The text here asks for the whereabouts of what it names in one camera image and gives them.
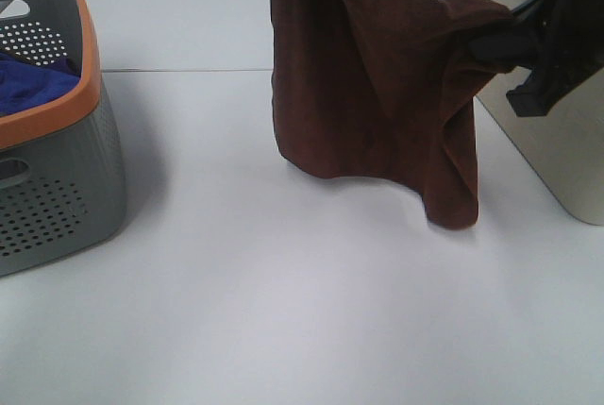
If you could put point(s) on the brown towel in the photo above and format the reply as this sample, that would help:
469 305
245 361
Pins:
384 89

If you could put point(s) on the beige basket with grey rim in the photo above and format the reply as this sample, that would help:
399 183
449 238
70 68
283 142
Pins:
564 148

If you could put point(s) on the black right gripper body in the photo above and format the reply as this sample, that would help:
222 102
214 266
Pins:
572 52

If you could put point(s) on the blue towel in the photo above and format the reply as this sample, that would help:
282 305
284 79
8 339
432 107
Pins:
25 86

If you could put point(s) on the grey basket with orange rim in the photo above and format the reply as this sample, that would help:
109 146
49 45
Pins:
63 185

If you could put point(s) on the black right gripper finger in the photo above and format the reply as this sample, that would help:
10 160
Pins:
508 46

